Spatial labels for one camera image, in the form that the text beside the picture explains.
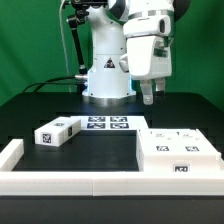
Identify black cables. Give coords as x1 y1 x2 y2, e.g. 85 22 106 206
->
21 75 88 94

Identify white cabinet body box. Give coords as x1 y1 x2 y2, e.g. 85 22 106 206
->
136 128 222 174

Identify white cabinet top block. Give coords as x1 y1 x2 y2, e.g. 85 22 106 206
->
34 117 81 147

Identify white U-shaped border frame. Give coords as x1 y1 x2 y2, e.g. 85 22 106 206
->
0 139 224 196

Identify white marker base plate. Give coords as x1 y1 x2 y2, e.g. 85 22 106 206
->
73 115 148 131

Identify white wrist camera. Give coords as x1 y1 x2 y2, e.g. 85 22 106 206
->
119 54 129 72

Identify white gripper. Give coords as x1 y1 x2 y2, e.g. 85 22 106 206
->
127 36 172 105

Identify white cable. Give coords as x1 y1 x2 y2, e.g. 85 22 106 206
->
58 0 73 94

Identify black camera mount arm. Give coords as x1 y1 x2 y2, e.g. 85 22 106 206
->
65 0 113 83

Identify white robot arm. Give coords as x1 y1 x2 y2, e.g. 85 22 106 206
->
82 0 191 105

